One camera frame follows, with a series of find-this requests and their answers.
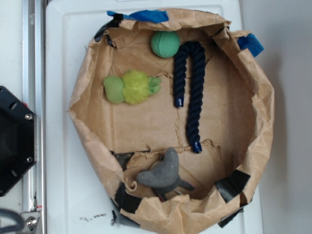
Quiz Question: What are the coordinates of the blue tape piece top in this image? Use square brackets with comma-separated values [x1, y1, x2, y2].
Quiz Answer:
[107, 10, 169, 23]

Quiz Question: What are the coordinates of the blue tape piece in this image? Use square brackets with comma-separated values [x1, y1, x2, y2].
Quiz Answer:
[237, 34, 264, 58]
[107, 10, 169, 23]

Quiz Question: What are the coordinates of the blue tape piece right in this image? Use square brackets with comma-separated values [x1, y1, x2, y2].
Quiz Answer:
[237, 34, 264, 58]

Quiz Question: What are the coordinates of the green textured ball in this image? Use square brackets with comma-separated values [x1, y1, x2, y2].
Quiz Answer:
[151, 31, 180, 59]

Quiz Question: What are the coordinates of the brown paper-lined bin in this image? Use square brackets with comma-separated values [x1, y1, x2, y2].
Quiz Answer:
[69, 9, 274, 234]

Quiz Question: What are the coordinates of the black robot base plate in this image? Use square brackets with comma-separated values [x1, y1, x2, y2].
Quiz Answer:
[0, 86, 36, 197]

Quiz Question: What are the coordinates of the navy blue rope toy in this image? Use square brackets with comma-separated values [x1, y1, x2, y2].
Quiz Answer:
[173, 41, 206, 154]

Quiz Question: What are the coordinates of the metal corner bracket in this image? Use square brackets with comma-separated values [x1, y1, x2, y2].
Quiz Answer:
[20, 212, 41, 234]

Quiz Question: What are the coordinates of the yellow-green plush toy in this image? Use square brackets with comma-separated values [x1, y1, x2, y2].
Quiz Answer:
[103, 70, 162, 105]

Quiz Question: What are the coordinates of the grey plush shark toy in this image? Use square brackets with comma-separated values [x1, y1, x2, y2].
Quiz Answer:
[136, 147, 195, 201]

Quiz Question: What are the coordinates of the white plastic tray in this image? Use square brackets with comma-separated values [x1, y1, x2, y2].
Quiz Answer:
[45, 0, 263, 234]

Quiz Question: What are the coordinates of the aluminium extrusion rail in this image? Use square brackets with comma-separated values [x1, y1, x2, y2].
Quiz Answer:
[22, 0, 48, 234]

